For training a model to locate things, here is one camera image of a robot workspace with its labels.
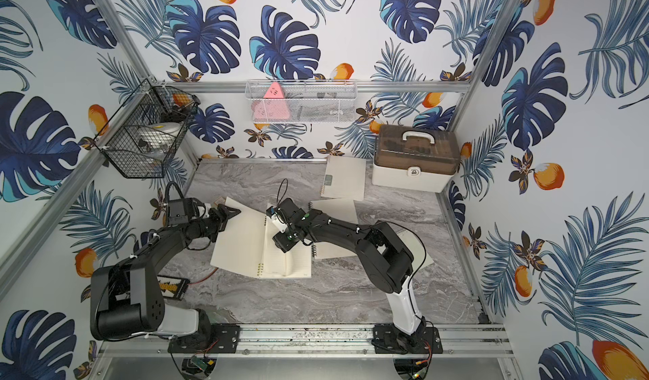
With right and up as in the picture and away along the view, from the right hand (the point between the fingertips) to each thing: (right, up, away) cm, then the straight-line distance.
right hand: (283, 237), depth 90 cm
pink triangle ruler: (-4, +47, -1) cm, 47 cm away
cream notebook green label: (+23, +22, +23) cm, 40 cm away
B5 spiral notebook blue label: (+22, +8, +15) cm, 28 cm away
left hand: (-16, +9, -3) cm, 19 cm away
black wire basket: (-42, +35, -12) cm, 56 cm away
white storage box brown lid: (+50, +29, +7) cm, 58 cm away
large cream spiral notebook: (-13, -2, -1) cm, 13 cm away
